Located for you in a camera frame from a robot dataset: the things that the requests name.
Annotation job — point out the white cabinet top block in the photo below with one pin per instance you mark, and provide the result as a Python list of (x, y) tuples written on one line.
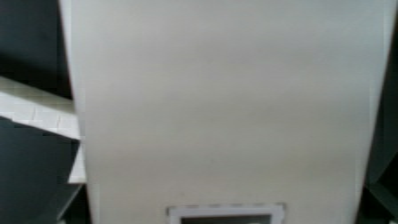
[(226, 89)]

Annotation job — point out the white U-shaped fence frame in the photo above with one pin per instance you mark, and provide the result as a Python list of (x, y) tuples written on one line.
[(41, 112)]

